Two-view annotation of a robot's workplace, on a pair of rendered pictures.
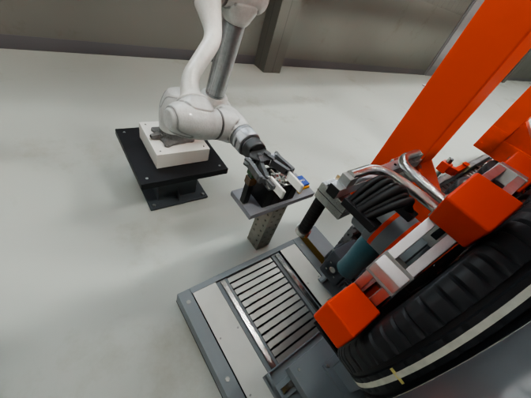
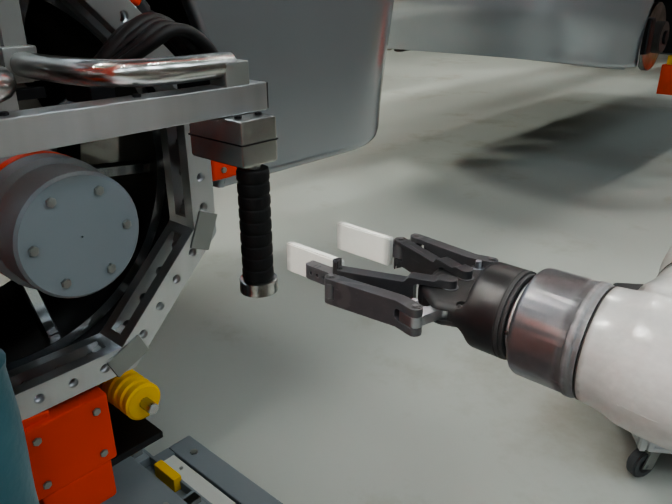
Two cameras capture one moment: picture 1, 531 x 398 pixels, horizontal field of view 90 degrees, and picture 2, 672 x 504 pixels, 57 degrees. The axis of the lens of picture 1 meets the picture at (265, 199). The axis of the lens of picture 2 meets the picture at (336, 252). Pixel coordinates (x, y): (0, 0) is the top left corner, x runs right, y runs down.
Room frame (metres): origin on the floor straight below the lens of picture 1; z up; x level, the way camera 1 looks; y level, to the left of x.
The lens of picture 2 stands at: (1.20, -0.02, 1.07)
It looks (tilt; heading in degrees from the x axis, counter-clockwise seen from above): 23 degrees down; 183
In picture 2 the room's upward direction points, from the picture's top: straight up
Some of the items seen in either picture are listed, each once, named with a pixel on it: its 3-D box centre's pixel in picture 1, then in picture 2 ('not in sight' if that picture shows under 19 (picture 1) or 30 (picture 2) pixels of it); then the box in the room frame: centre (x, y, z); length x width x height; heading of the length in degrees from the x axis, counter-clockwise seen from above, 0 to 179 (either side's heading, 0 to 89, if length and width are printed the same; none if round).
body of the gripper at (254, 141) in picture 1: (257, 154); (475, 300); (0.73, 0.08, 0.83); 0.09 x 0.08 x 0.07; 51
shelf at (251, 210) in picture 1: (275, 193); not in sight; (1.04, -0.04, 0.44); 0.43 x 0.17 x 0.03; 141
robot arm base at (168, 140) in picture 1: (170, 132); not in sight; (1.21, 0.64, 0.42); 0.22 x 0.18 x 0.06; 148
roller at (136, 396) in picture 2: not in sight; (101, 371); (0.38, -0.43, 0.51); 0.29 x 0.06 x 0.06; 51
